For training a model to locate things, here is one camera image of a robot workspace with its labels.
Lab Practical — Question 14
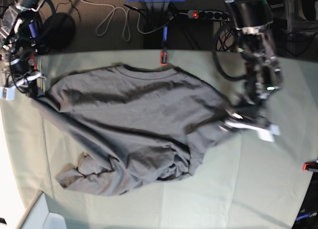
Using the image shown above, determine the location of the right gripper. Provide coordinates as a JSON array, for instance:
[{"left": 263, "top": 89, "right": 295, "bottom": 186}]
[{"left": 7, "top": 67, "right": 47, "bottom": 92}]

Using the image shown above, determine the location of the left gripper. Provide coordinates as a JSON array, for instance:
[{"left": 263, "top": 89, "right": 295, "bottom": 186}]
[{"left": 220, "top": 105, "right": 271, "bottom": 132}]

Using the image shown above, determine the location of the dark grey t-shirt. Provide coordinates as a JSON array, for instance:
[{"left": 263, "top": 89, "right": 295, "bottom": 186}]
[{"left": 32, "top": 65, "right": 236, "bottom": 196}]

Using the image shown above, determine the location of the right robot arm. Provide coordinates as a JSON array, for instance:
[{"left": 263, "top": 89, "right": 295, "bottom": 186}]
[{"left": 0, "top": 0, "right": 56, "bottom": 99}]

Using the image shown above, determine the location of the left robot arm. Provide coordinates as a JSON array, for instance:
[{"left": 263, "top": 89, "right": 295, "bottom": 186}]
[{"left": 212, "top": 0, "right": 283, "bottom": 142}]

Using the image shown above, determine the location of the black round floor base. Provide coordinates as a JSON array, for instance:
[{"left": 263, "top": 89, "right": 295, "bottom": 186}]
[{"left": 41, "top": 12, "right": 76, "bottom": 51}]

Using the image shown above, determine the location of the pale green table cloth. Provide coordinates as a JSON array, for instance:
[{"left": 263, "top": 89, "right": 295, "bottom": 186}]
[{"left": 0, "top": 58, "right": 318, "bottom": 229}]

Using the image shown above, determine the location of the red clamp right edge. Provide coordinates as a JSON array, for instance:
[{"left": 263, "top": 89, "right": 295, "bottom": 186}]
[{"left": 302, "top": 161, "right": 318, "bottom": 173}]

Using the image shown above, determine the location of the red clamp top centre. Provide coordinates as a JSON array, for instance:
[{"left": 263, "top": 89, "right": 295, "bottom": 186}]
[{"left": 160, "top": 50, "right": 167, "bottom": 66}]

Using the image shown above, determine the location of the white power strip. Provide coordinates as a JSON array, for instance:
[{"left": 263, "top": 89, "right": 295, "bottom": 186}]
[{"left": 187, "top": 10, "right": 230, "bottom": 22}]

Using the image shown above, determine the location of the grey plastic bin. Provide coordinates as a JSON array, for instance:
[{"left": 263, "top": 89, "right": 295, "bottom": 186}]
[{"left": 16, "top": 191, "right": 67, "bottom": 229}]

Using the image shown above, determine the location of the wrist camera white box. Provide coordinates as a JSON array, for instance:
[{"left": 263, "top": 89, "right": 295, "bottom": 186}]
[{"left": 0, "top": 86, "right": 16, "bottom": 100}]

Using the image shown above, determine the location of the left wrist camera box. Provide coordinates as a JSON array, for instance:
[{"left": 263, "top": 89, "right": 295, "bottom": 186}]
[{"left": 257, "top": 124, "right": 280, "bottom": 142}]

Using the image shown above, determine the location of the white cable on floor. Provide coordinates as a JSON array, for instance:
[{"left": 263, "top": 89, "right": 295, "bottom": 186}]
[{"left": 77, "top": 0, "right": 164, "bottom": 42}]

